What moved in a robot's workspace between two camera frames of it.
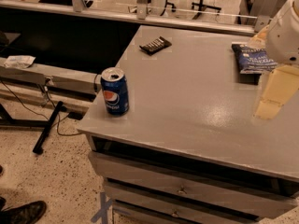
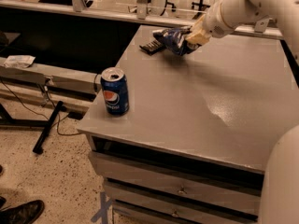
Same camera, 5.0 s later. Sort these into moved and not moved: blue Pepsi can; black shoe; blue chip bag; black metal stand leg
Moved: blue chip bag
Not moved: black shoe; blue Pepsi can; black metal stand leg
